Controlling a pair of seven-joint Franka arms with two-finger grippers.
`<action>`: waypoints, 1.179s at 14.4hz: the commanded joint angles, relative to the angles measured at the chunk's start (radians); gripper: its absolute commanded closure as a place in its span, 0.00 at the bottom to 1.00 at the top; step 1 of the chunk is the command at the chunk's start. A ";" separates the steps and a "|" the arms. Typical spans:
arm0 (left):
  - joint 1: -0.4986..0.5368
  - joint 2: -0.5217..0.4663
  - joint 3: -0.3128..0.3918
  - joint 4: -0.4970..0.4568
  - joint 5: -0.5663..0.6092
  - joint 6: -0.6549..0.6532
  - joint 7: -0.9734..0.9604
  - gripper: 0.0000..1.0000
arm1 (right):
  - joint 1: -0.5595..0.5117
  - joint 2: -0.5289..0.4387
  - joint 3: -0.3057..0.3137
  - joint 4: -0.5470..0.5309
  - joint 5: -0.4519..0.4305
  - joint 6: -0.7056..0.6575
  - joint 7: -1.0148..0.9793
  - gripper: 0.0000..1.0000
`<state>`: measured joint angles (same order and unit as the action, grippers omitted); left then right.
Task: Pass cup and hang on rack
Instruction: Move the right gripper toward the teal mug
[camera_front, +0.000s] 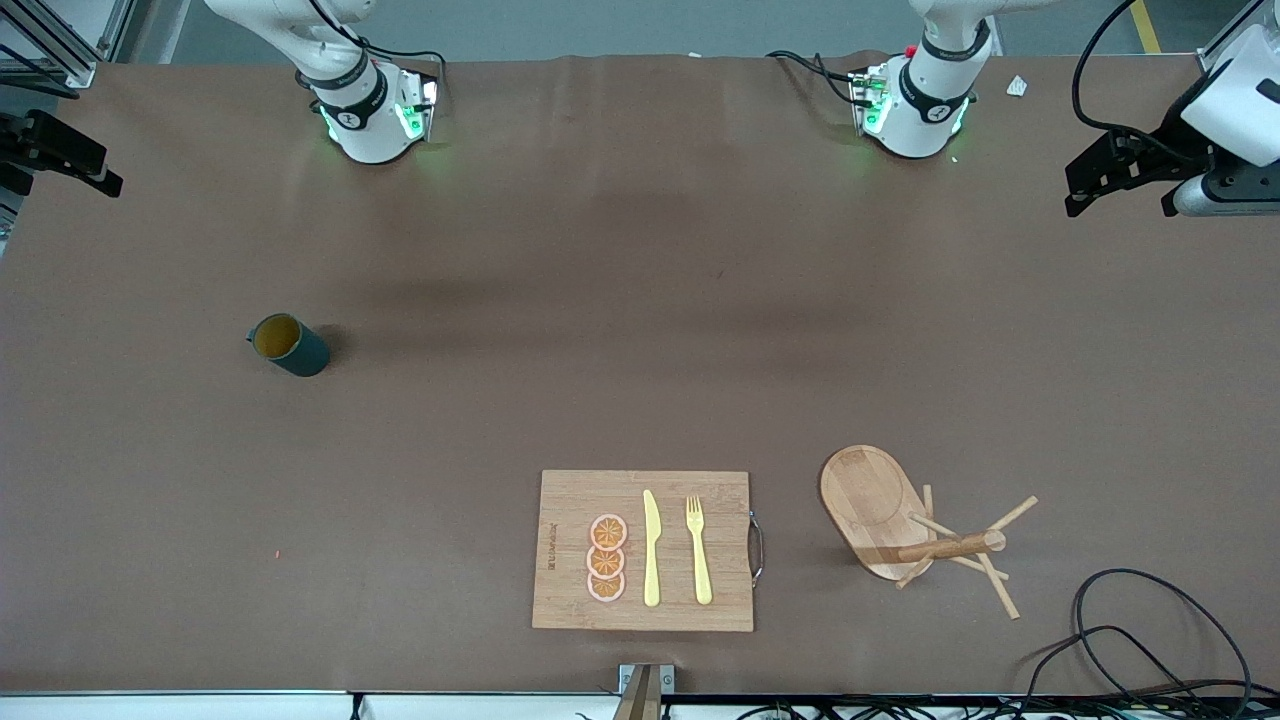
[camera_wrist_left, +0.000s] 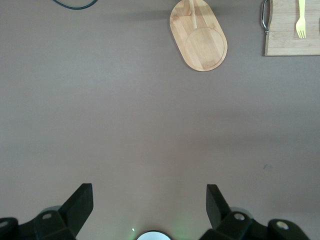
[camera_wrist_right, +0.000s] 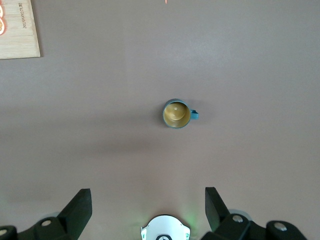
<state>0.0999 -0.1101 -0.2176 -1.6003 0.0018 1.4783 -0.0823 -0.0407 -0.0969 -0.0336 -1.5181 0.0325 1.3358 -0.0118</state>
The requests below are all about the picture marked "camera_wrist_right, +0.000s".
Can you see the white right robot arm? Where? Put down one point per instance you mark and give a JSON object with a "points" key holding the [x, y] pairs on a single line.
{"points": [[165, 226]]}

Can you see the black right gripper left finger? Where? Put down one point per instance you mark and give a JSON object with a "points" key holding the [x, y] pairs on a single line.
{"points": [[72, 217]]}

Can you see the dark green cup yellow inside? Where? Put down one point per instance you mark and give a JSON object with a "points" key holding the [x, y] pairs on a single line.
{"points": [[176, 115]]}

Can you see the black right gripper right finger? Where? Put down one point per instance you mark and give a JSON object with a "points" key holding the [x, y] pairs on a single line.
{"points": [[220, 215]]}

